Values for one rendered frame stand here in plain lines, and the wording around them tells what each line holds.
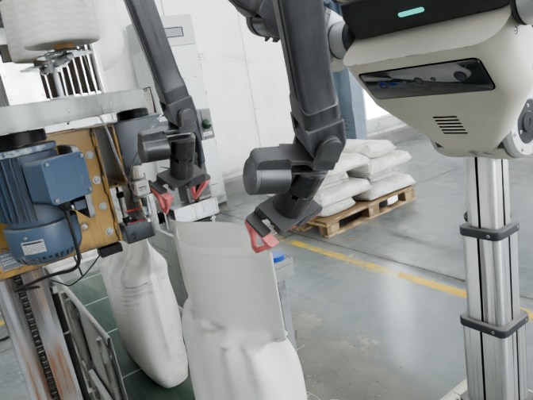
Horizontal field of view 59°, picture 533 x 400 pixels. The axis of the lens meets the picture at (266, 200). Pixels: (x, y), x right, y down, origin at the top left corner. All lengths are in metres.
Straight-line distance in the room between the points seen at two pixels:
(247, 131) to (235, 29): 1.28
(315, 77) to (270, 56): 5.90
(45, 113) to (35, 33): 0.16
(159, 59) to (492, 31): 0.63
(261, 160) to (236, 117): 5.50
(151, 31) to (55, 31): 0.20
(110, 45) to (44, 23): 3.44
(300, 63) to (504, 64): 0.44
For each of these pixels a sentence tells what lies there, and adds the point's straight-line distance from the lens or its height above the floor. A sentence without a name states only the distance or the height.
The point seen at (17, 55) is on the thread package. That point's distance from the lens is 1.39.
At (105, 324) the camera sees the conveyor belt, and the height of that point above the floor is 0.38.
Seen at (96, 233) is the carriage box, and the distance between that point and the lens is 1.33.
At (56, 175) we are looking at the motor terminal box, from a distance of 1.02.
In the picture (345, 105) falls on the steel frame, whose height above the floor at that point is 0.80.
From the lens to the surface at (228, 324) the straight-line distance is 1.12.
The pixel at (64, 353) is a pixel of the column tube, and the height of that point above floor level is 0.75.
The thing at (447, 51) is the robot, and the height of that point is 1.38.
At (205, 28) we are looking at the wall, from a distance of 6.09.
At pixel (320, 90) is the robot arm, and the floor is 1.36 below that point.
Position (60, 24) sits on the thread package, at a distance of 1.11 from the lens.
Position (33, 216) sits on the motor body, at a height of 1.19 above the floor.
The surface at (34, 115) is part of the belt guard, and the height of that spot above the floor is 1.39.
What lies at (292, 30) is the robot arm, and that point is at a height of 1.44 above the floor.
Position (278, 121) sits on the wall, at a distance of 6.54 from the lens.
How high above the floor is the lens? 1.39
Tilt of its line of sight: 14 degrees down
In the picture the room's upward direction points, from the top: 10 degrees counter-clockwise
